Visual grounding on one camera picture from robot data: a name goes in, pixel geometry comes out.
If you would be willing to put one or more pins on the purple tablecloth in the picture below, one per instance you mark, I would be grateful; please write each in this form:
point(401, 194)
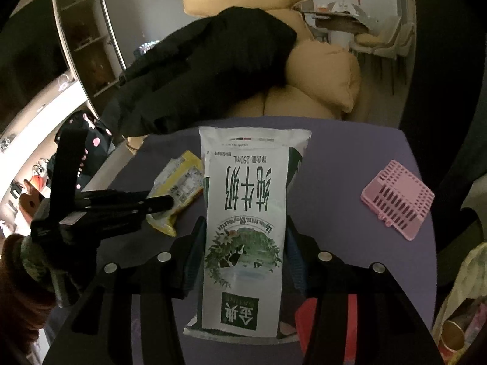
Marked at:
point(342, 152)

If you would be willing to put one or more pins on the dark blue curtain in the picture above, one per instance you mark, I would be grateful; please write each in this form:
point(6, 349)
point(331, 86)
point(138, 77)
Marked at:
point(449, 102)

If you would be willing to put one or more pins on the white curved counter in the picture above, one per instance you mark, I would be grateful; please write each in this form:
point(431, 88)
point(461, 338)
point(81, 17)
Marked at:
point(34, 121)

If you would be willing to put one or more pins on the yellow sofa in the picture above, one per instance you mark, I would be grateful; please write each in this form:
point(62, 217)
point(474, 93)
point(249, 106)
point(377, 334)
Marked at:
point(323, 72)

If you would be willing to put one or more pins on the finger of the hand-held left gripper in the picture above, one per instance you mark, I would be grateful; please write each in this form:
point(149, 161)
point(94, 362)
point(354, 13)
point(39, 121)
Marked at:
point(110, 197)
point(129, 215)

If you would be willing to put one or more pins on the yellow snack wrapper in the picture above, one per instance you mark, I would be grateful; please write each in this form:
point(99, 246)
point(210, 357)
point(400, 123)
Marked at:
point(182, 176)

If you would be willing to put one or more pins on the white green milk pouch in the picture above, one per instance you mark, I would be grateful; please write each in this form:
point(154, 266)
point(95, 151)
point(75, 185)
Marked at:
point(243, 182)

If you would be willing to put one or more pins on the black jacket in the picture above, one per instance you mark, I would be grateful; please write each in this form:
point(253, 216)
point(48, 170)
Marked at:
point(205, 72)

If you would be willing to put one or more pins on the wooden shelf unit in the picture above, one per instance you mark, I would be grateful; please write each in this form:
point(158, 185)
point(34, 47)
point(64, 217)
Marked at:
point(87, 34)

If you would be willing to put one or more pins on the dining table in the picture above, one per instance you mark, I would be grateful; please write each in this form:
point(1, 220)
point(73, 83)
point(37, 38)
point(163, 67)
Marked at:
point(338, 22)

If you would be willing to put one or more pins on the beige dining chair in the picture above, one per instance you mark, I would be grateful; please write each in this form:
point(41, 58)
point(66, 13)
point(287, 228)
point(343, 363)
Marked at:
point(384, 42)

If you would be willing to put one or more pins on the iridescent shiny bag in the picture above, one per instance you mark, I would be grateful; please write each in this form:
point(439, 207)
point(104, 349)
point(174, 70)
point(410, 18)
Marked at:
point(145, 47)

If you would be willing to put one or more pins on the black bag with pink dots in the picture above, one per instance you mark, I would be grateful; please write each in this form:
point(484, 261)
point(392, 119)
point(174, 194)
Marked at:
point(95, 137)

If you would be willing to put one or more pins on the person's left forearm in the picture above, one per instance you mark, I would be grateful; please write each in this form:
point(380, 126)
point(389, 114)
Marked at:
point(23, 292)

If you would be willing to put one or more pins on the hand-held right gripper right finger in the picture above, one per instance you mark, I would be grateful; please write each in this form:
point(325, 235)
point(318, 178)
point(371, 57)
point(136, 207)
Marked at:
point(292, 249)

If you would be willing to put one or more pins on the bin with white liner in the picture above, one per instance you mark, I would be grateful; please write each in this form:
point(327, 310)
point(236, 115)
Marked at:
point(468, 292)

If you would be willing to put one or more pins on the pink plastic basket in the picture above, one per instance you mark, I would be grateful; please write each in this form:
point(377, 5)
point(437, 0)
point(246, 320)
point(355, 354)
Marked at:
point(399, 197)

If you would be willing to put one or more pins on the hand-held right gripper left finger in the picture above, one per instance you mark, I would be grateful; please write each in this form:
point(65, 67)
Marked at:
point(192, 262)

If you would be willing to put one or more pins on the orange red packet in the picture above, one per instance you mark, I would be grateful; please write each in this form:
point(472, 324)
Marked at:
point(323, 311)

